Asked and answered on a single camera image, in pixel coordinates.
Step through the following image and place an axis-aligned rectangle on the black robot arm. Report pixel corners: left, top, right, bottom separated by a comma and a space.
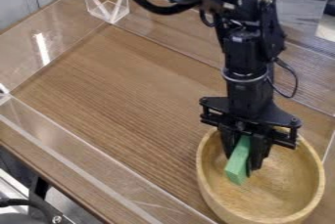
170, 0, 301, 173

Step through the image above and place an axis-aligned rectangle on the brown wooden bowl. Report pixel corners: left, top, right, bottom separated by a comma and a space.
195, 129, 325, 224

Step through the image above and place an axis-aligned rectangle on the clear acrylic corner bracket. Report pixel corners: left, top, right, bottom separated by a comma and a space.
84, 0, 130, 24

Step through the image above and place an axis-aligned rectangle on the black floor cable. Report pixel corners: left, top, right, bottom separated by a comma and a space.
0, 197, 57, 224

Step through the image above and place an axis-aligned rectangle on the green rectangular block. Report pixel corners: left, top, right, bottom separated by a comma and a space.
225, 136, 250, 185

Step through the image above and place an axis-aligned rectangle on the black table leg bracket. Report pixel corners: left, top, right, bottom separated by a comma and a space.
28, 177, 75, 224

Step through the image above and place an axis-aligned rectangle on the clear acrylic front wall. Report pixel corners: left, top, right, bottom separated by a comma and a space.
0, 94, 216, 224

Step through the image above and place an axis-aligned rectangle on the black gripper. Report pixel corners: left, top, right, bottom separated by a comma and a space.
198, 77, 303, 176

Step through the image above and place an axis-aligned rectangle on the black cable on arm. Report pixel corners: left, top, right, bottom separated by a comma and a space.
265, 56, 300, 100

